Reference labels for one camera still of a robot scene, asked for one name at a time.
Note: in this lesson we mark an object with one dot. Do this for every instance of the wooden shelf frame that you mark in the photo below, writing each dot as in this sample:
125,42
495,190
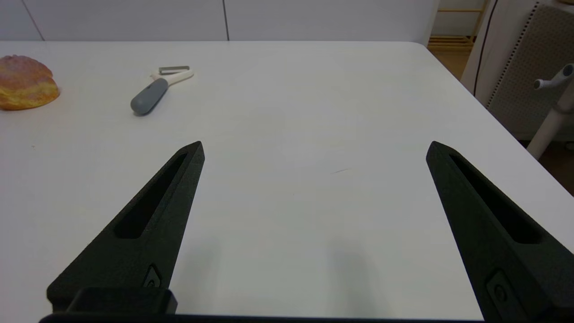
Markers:
453,41

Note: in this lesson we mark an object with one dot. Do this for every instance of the white side table leg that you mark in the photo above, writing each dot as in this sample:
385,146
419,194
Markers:
549,130

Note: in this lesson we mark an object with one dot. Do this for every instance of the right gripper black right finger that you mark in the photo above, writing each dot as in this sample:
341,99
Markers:
484,251

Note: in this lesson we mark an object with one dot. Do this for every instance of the cream puff bread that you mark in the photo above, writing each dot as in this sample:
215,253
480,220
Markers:
24,85

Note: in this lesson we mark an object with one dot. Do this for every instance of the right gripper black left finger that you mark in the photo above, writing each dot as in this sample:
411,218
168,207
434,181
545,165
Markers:
148,255

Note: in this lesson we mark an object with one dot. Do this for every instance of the white perforated pegboard panel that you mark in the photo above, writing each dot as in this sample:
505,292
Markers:
533,58

